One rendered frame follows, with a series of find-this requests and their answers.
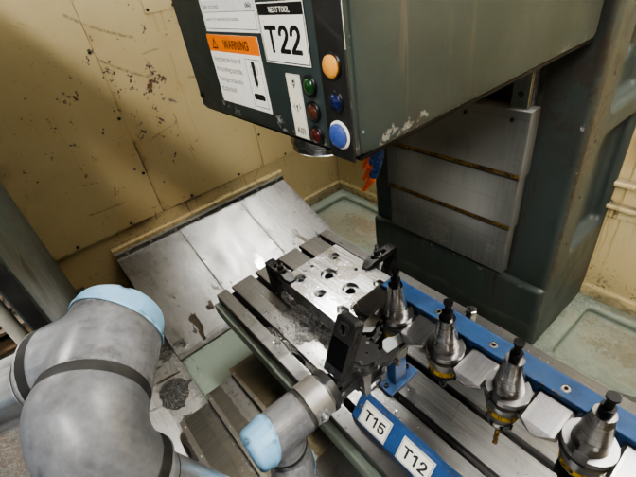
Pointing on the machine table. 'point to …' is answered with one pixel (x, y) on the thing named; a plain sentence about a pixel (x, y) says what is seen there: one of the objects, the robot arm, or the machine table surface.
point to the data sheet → (230, 15)
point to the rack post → (397, 377)
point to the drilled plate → (326, 310)
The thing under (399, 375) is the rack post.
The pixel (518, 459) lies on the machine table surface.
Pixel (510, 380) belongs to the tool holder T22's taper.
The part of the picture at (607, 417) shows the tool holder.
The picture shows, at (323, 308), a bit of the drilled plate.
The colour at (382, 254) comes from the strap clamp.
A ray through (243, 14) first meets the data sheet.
